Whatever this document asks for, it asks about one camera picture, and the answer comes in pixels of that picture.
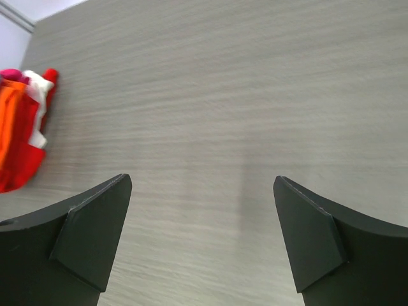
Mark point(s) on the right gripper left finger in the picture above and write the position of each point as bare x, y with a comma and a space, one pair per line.
63, 254

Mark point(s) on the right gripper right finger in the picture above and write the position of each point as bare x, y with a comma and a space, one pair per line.
339, 256

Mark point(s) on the folded red t shirt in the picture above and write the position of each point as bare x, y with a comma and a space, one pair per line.
34, 109

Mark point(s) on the folded orange t shirt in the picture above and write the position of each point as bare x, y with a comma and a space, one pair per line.
12, 93

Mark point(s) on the folded pink t shirt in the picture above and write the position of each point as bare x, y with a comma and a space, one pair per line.
13, 75

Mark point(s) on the left aluminium frame post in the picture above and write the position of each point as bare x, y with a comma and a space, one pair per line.
17, 18

